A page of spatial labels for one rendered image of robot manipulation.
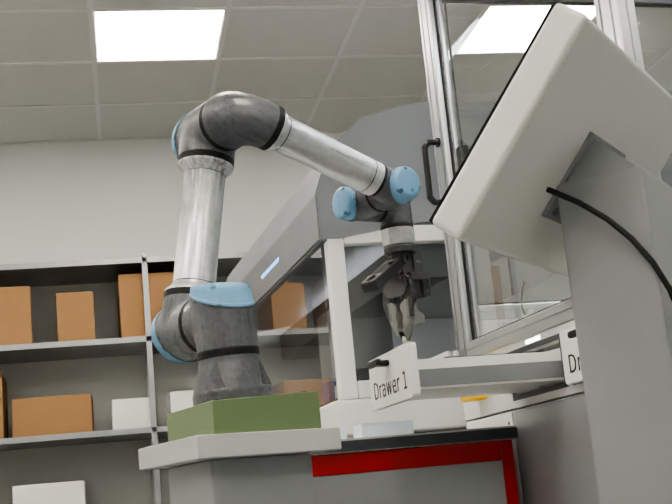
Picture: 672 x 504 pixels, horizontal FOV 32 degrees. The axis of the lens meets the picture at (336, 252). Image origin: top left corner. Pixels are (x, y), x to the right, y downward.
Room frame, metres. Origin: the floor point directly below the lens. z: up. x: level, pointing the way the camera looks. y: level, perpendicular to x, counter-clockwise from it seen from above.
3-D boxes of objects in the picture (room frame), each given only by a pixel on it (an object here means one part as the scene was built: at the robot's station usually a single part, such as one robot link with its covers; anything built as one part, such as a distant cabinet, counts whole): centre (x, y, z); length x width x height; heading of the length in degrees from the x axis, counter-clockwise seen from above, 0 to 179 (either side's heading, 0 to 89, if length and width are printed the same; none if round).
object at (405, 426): (2.76, -0.07, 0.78); 0.12 x 0.08 x 0.04; 104
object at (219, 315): (2.18, 0.22, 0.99); 0.13 x 0.12 x 0.14; 36
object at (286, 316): (4.30, -0.28, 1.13); 1.78 x 1.14 x 0.45; 15
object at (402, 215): (2.60, -0.14, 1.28); 0.09 x 0.08 x 0.11; 126
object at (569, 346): (2.26, -0.49, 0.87); 0.29 x 0.02 x 0.11; 15
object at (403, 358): (2.48, -0.10, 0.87); 0.29 x 0.02 x 0.11; 15
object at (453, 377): (2.53, -0.30, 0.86); 0.40 x 0.26 x 0.06; 105
